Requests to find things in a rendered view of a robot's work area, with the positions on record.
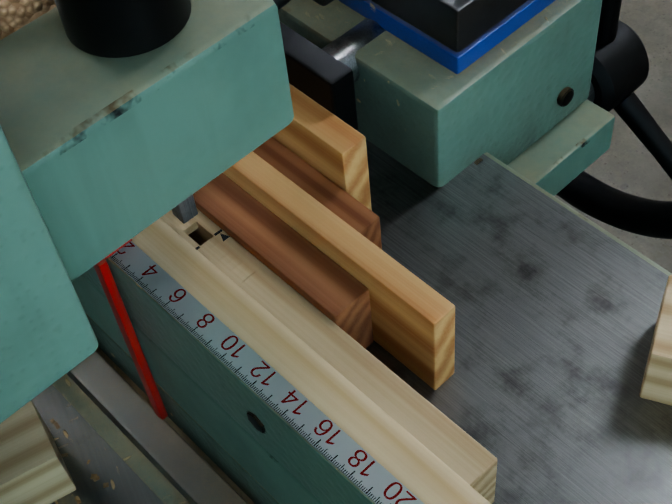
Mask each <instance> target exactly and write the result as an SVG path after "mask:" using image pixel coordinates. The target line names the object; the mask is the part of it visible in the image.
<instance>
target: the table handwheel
mask: <svg viewBox="0 0 672 504"><path fill-rule="evenodd" d="M621 3H622V0H602V7H601V14H600V21H599V28H598V35H597V42H596V49H595V56H594V63H593V70H592V77H591V84H590V91H589V96H588V98H587V99H588V100H589V101H591V102H593V103H594V104H596V105H598V106H599V107H601V108H603V109H604V110H606V111H608V112H610V111H611V110H612V109H614V110H615V111H616V112H617V114H618V115H619V116H620V117H621V118H622V120H623V121H624V122H625V123H626V124H627V126H628V127H629V128H630V129H631V130H632V131H633V133H634V134H635V135H636V136H637V137H638V139H639V140H640V141H641V142H642V143H643V144H644V146H645V147H646V148H647V149H648V150H649V152H650V153H651V154H652V155H653V156H654V158H655V159H656V160H657V162H658V163H659V164H660V165H661V167H662V168H663V169H664V171H665V172H666V173H667V175H668V176H669V177H670V179H671V180H672V142H671V141H670V140H669V138H668V137H667V136H666V134H665V133H664V132H663V130H662V129H661V128H660V126H659V125H658V124H657V122H656V121H655V120H654V118H653V117H652V116H651V114H650V113H649V112H648V110H647V109H646V108H645V106H644V105H643V104H642V102H641V101H640V100H639V98H638V97H637V96H636V94H635V93H634V92H633V91H635V90H636V89H637V88H638V87H639V86H641V85H642V84H643V83H644V81H645V80H646V78H647V76H648V72H649V60H648V56H647V52H646V49H645V47H644V44H643V42H642V40H641V39H640V37H639V36H638V34H637V33H636V32H635V31H634V30H633V29H632V28H631V27H629V26H628V25H627V24H625V23H623V22H621V21H620V20H619V15H620V9H621ZM632 92H633V93H632ZM556 195H557V196H559V197H560V198H561V199H563V200H564V201H566V202H567V203H569V204H570V205H572V206H573V207H575V208H577V209H578V210H580V211H582V212H584V213H585V214H587V215H589V216H591V217H593V218H595V219H597V220H599V221H601V222H604V223H606V224H608V225H611V226H613V227H616V228H619V229H621V230H624V231H628V232H631V233H634V234H638V235H642V236H648V237H653V238H662V239H672V201H659V200H652V199H646V198H642V197H638V196H634V195H631V194H628V193H625V192H623V191H620V190H618V189H615V188H613V187H611V186H609V185H607V184H605V183H603V182H601V181H599V180H598V179H596V178H594V177H592V176H591V175H589V174H588V173H586V172H585V171H583V172H582V173H580V174H579V175H578V176H577V177H576V178H575V179H574V180H572V181H571V182H570V183H569V184H568V185H567V186H565V187H564V188H563V189H562V190H561V191H560V192H558V193H557V194H556Z"/></svg>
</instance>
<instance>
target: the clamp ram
mask: <svg viewBox="0 0 672 504"><path fill-rule="evenodd" d="M280 26H281V33H282V40H283V46H284V53H285V59H286V66H287V73H288V79H289V83H290V84H291V85H293V86H294V87H295V88H297V89H298V90H300V91H301V92H303V93H304V94H305V95H307V96H308V97H310V98H311V99H313V100H314V101H315V102H317V103H318V104H320V105H321V106H323V107H324V108H325V109H327V110H328V111H330V112H331V113H333V114H334V115H335V116H337V117H338V118H340V119H341V120H343V121H344V122H345V123H347V124H348V125H350V126H351V127H353V128H354V129H355V130H357V131H358V123H357V111H356V100H355V89H354V83H355V82H357V81H358V79H359V69H358V66H357V63H356V58H355V55H356V52H357V51H358V50H359V49H360V48H362V47H363V46H365V45H366V44H368V43H369V42H370V41H372V40H373V39H375V38H376V37H377V36H379V35H380V34H382V33H383V32H384V31H386V30H385V29H384V28H382V27H381V26H380V25H379V24H378V23H377V22H375V21H373V20H371V19H368V18H366V19H365V20H363V21H362V22H360V23H359V24H357V25H356V26H354V27H353V28H352V29H350V30H349V31H347V32H346V33H344V34H343V35H342V36H340V37H339V38H337V39H336V40H334V41H332V42H331V43H329V44H328V45H327V46H325V47H324V48H322V49H321V48H319V47H318V46H316V45H315V44H313V43H312V42H310V41H309V40H307V39H306V38H304V37H303V36H301V35H300V34H298V33H297V32H295V31H294V30H292V29H291V28H289V27H288V26H286V25H285V24H283V23H282V22H280Z"/></svg>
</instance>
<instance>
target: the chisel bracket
mask: <svg viewBox="0 0 672 504"><path fill-rule="evenodd" d="M190 1H191V13H190V17H189V19H188V21H187V23H186V25H185V26H184V28H183V29H182V30H181V31H180V32H179V33H178V34H177V35H176V36H175V37H174V38H173V39H172V40H170V41H169V42H167V43H166V44H164V45H162V46H161V47H159V48H157V49H154V50H152V51H150V52H147V53H143V54H140V55H136V56H131V57H123V58H106V57H99V56H95V55H91V54H88V53H86V52H84V51H82V50H80V49H79V48H77V47H76V46H75V45H74V44H72V43H71V41H70V40H69V38H68V37H67V35H66V32H65V29H64V26H63V23H62V21H61V18H60V15H59V12H58V9H57V6H56V7H55V8H53V9H51V10H50V11H48V12H47V13H45V14H43V15H42V16H40V17H38V18H37V19H35V20H33V21H32V22H30V23H28V24H27V25H25V26H23V27H22V28H20V29H18V30H17V31H15V32H13V33H12V34H10V35H8V36H7V37H5V38H3V39H2V40H0V125H1V127H2V129H3V131H4V134H5V136H6V138H7V140H8V142H9V145H10V147H11V149H12V151H13V154H14V156H15V158H16V160H17V162H18V165H19V167H20V169H21V171H22V174H23V176H24V178H25V180H26V182H27V185H28V187H29V189H30V191H31V193H32V196H33V198H34V200H35V202H36V205H37V207H38V209H39V211H40V213H41V216H42V218H43V220H44V222H45V224H46V227H47V229H48V231H49V233H50V236H51V238H52V240H53V242H54V244H55V247H56V249H57V251H58V253H59V256H60V258H61V260H62V262H63V264H64V267H65V269H66V271H67V273H68V275H69V278H70V280H71V282H72V281H74V280H75V279H76V278H78V277H79V276H81V275H82V274H83V273H85V272H86V271H87V270H89V269H90V268H92V267H93V266H94V265H96V264H97V263H99V262H100V261H101V260H103V259H104V258H105V257H107V256H108V255H110V254H111V253H112V252H114V251H115V250H116V249H118V248H119V247H121V246H122V245H123V244H125V243H126V242H128V241H129V240H130V239H132V238H133V237H134V236H136V235H137V234H139V233H140V232H141V231H143V230H144V229H145V228H147V227H148V226H150V225H151V224H152V223H154V222H155V221H157V220H158V219H159V218H161V217H162V216H163V215H165V214H166V213H168V212H169V211H170V210H172V209H173V208H175V207H176V206H177V205H179V204H180V203H181V202H183V201H184V200H186V199H187V198H188V197H190V196H191V195H192V194H194V193H195V192H197V191H198V190H199V189H201V188H202V187H204V186H205V185H206V184H208V183H209V182H210V181H212V180H213V179H215V178H216V177H217V176H219V175H220V174H221V173H223V172H224V171H226V170H227V169H228V168H230V167H231V166H233V165H234V164H235V163H237V162H238V161H239V160H241V159H242V158H244V157H245V156H246V155H248V154H249V153H250V152H252V151H253V150H255V149H256V148H257V147H259V146H260V145H262V144H263V143H264V142H266V141H267V140H268V139H270V138H271V137H273V136H274V135H275V134H277V133H278V132H280V131H281V130H282V129H284V128H285V127H286V126H288V125H289V124H290V123H291V122H292V120H293V118H294V112H293V106H292V99H291V92H290V86H289V79H288V73H287V66H286V59H285V53H284V46H283V40H282V33H281V26H280V20H279V13H278V8H277V6H276V4H275V3H274V1H273V0H190Z"/></svg>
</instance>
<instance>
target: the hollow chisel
mask: <svg viewBox="0 0 672 504"><path fill-rule="evenodd" d="M172 212H173V215H174V216H175V217H176V218H178V219H179V220H180V221H181V222H182V223H183V224H185V223H186V222H188V221H189V220H190V219H192V218H193V217H195V216H196V215H197V214H198V211H197V208H196V204H195V200H194V197H193V194H192V195H191V196H190V197H188V198H187V199H186V200H184V201H183V202H181V203H180V204H179V205H177V206H176V207H175V208H173V209H172Z"/></svg>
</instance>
